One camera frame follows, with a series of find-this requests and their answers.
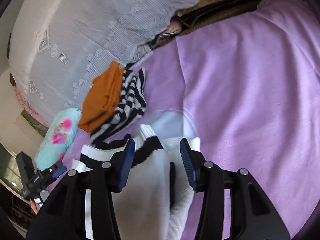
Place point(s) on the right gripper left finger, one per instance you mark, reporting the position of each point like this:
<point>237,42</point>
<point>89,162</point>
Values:
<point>63,214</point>

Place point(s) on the white sweater with black stripes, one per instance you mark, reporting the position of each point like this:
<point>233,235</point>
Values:
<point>155,202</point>

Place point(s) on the floral turquoise pink quilt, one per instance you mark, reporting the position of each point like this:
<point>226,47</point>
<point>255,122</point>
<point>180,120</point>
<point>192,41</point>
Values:
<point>59,137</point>

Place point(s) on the pink floral bedding stack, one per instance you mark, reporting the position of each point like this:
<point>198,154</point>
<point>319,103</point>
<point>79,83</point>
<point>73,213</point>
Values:
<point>25,104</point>

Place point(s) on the orange folded garment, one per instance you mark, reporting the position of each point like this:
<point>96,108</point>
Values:
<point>102,98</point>

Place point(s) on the black white striped garment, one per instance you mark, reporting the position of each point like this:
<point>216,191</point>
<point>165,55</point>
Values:
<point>131,106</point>

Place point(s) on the purple bed sheet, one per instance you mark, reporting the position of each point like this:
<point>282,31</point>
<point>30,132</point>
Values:
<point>245,92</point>

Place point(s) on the white lace cover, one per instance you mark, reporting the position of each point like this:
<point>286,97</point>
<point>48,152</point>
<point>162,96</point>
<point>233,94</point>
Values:
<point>58,47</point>

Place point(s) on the dark brown blanket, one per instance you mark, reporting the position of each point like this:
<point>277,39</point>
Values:
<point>203,13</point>

